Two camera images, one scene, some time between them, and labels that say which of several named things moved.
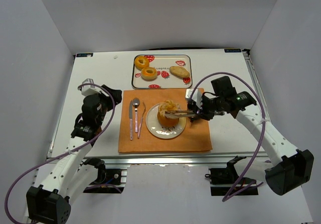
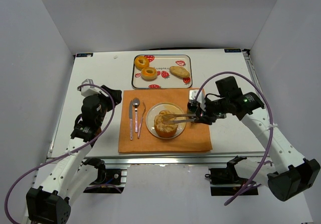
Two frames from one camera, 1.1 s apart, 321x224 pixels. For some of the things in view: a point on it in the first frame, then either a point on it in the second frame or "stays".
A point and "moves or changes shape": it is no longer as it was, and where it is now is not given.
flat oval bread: x=179 y=71 stays
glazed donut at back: x=141 y=62 stays
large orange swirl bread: x=167 y=106 → x=162 y=129
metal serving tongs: x=178 y=114 moves or changes shape
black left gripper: x=110 y=96 stays
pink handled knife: x=131 y=119 stays
